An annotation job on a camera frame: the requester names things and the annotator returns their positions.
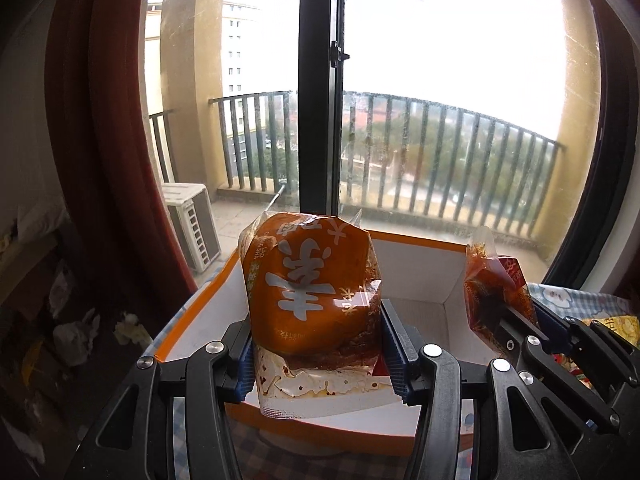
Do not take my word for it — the orange cardboard box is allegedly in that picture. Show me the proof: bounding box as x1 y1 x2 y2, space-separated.
152 230 481 458

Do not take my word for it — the black window mullion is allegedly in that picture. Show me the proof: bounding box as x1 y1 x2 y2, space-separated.
297 0 347 216

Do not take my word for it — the blue checkered cartoon tablecloth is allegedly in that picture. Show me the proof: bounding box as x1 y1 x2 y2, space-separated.
165 255 640 480

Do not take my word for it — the reddish brown snack packet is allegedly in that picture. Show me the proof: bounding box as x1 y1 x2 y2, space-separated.
462 227 541 361

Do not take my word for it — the distant apartment building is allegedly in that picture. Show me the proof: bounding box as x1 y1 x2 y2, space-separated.
220 2 267 128

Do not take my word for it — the long balcony railing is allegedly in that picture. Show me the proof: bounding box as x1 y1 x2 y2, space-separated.
207 91 567 238

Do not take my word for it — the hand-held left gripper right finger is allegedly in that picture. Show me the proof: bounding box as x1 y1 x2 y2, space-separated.
381 299 596 480

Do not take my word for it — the large orange snack packet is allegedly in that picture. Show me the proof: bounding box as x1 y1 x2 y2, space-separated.
239 208 396 418

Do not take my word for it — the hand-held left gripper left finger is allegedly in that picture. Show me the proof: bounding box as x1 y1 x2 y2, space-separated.
75 322 257 480

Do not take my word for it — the black window side frame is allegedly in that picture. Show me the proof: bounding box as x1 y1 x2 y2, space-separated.
542 0 640 291

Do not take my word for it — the yellow chips bag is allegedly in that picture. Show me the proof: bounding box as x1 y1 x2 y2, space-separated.
592 312 640 351

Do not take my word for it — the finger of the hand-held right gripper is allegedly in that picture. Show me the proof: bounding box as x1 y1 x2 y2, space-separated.
480 297 621 433
532 298 640 392

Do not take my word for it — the short balcony railing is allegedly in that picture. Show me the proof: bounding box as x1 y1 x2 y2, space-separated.
148 109 179 184

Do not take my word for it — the white air conditioner unit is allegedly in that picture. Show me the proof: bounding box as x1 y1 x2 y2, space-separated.
161 182 222 274

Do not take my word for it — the red curtain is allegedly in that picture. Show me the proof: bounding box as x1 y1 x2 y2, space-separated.
45 0 201 321

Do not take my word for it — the crumpled white tissue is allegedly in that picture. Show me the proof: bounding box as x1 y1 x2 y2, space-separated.
114 311 154 346
52 307 101 367

